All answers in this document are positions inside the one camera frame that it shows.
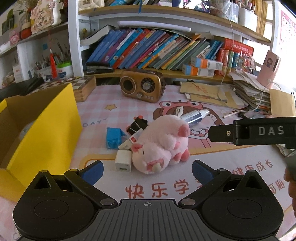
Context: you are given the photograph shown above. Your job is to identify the white USB charger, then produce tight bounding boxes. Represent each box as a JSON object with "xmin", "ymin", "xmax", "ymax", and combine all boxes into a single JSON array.
[{"xmin": 115, "ymin": 150, "xmax": 132, "ymax": 172}]

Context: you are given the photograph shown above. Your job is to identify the pink plush pig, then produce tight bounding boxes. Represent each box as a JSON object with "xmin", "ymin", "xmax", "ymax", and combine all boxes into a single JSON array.
[{"xmin": 131, "ymin": 114, "xmax": 190, "ymax": 174}]

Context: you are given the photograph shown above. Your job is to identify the white spray bottle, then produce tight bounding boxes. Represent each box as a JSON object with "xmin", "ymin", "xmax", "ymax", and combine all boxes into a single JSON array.
[{"xmin": 180, "ymin": 109, "xmax": 210, "ymax": 127}]

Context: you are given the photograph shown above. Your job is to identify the yellow tape roll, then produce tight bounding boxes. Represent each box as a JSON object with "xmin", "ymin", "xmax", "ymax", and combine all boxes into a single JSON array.
[{"xmin": 18, "ymin": 121, "xmax": 34, "ymax": 141}]

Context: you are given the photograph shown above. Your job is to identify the person right hand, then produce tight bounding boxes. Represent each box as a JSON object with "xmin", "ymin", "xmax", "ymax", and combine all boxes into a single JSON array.
[{"xmin": 284, "ymin": 168, "xmax": 296, "ymax": 217}]

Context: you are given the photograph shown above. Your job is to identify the brown envelope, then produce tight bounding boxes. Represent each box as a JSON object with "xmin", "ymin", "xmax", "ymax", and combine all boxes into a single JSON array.
[{"xmin": 269, "ymin": 89, "xmax": 295, "ymax": 117}]

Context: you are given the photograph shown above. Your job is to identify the pile of papers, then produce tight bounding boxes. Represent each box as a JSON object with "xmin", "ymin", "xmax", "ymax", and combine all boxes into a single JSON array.
[{"xmin": 227, "ymin": 69, "xmax": 296, "ymax": 158}]

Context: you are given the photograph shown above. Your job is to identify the pink white pen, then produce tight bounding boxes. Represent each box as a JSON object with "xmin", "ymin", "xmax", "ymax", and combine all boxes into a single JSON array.
[{"xmin": 222, "ymin": 108, "xmax": 244, "ymax": 118}]

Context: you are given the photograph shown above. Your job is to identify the blue crumpled wrapper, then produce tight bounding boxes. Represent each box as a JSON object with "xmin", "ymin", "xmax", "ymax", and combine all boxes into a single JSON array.
[{"xmin": 106, "ymin": 127, "xmax": 126, "ymax": 150}]

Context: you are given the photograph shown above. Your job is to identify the white red small box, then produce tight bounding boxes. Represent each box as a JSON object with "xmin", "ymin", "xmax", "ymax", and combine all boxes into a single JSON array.
[{"xmin": 118, "ymin": 128, "xmax": 143, "ymax": 150}]

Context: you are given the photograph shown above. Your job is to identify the pink phone stand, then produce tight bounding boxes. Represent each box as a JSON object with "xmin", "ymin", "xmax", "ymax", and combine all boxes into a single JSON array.
[{"xmin": 257, "ymin": 50, "xmax": 281, "ymax": 88}]

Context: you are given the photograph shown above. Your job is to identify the yellow cardboard box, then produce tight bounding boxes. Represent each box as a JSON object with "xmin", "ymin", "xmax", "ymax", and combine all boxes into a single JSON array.
[{"xmin": 1, "ymin": 84, "xmax": 82, "ymax": 202}]

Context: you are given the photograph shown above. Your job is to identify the pink cartoon desk mat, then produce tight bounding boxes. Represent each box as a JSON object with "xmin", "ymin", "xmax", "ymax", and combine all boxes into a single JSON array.
[{"xmin": 0, "ymin": 84, "xmax": 296, "ymax": 239}]

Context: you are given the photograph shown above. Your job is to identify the brown kraft paper sheets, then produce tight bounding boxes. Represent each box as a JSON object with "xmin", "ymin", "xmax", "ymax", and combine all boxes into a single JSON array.
[{"xmin": 180, "ymin": 82, "xmax": 245, "ymax": 109}]

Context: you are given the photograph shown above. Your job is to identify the black binder clip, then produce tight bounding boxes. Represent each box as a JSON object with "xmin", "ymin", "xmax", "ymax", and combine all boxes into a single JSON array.
[{"xmin": 126, "ymin": 115, "xmax": 148, "ymax": 136}]

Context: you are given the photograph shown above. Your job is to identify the wooden chess board box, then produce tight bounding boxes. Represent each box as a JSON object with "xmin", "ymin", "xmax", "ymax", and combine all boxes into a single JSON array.
[{"xmin": 33, "ymin": 76, "xmax": 96, "ymax": 102}]

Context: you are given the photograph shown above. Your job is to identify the red thick book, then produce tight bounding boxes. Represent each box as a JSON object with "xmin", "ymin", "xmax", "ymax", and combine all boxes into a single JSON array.
[{"xmin": 214, "ymin": 36, "xmax": 254, "ymax": 56}]

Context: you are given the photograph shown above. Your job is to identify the orange white carton upper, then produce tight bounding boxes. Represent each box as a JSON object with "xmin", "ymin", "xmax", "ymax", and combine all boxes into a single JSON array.
[{"xmin": 191, "ymin": 57, "xmax": 223, "ymax": 71}]

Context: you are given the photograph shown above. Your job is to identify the orange white carton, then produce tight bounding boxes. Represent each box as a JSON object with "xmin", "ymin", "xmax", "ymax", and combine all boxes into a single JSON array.
[
  {"xmin": 182, "ymin": 64, "xmax": 215, "ymax": 77},
  {"xmin": 191, "ymin": 57, "xmax": 223, "ymax": 71}
]

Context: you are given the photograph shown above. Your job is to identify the orange white carton lower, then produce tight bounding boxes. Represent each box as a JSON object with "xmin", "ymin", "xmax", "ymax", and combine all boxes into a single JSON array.
[{"xmin": 182, "ymin": 64, "xmax": 215, "ymax": 77}]

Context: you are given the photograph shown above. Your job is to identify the black Yamaha keyboard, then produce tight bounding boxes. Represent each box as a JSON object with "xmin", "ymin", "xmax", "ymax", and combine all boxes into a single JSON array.
[{"xmin": 0, "ymin": 78, "xmax": 45, "ymax": 102}]

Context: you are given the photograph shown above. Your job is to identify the brown retro radio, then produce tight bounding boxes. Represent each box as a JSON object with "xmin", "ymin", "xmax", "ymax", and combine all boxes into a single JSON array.
[{"xmin": 119, "ymin": 69, "xmax": 166, "ymax": 103}]

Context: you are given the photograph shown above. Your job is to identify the black stapler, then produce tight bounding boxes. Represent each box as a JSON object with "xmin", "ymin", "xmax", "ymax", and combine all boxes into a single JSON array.
[{"xmin": 84, "ymin": 62, "xmax": 114, "ymax": 75}]

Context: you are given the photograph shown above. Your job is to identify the red bottle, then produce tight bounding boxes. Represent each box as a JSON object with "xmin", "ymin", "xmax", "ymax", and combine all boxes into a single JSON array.
[{"xmin": 50, "ymin": 48, "xmax": 58, "ymax": 79}]

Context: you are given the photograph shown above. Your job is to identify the white green lid jar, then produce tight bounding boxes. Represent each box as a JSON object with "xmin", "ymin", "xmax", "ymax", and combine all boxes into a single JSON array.
[{"xmin": 57, "ymin": 61, "xmax": 74, "ymax": 79}]

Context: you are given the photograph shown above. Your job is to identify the white bookshelf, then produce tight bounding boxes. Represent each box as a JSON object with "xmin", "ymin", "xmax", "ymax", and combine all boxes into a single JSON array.
[{"xmin": 1, "ymin": 1, "xmax": 271, "ymax": 81}]

